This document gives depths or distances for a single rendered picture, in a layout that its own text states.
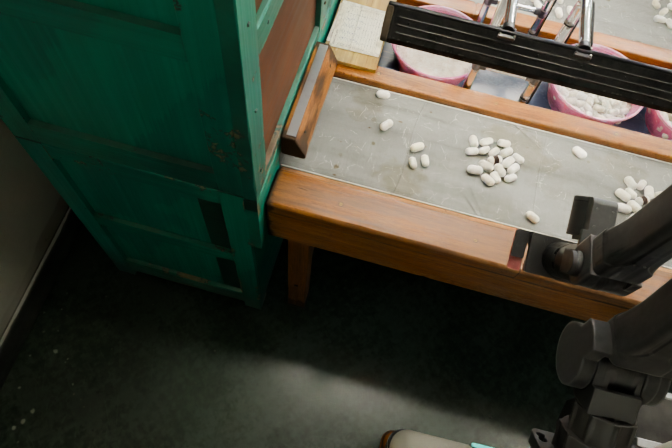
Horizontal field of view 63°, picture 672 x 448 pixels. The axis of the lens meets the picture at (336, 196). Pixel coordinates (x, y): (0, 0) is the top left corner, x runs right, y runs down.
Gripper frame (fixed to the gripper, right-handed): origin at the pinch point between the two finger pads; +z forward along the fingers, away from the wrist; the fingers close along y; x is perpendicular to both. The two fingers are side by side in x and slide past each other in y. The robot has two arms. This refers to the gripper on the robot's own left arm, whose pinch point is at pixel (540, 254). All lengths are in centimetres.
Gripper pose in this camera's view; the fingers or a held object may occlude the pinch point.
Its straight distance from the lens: 105.3
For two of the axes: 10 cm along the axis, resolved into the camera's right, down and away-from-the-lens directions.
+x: -2.3, 9.7, -0.2
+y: -9.7, -2.3, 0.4
